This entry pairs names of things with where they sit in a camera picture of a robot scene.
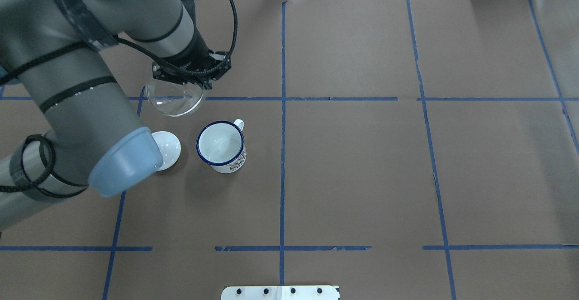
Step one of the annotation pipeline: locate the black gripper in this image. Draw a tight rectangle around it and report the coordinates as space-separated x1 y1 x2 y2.
170 38 215 71

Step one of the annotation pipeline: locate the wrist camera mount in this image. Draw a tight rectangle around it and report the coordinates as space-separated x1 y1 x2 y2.
152 50 232 91

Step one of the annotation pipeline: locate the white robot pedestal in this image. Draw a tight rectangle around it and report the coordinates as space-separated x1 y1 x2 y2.
220 285 341 300

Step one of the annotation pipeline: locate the clear plastic funnel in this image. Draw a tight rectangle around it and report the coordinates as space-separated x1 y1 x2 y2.
145 79 207 117

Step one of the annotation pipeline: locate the white enamel mug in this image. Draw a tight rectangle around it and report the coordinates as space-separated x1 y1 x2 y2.
196 119 247 174

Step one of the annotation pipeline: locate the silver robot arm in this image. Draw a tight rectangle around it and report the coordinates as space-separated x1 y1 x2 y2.
1 0 215 230

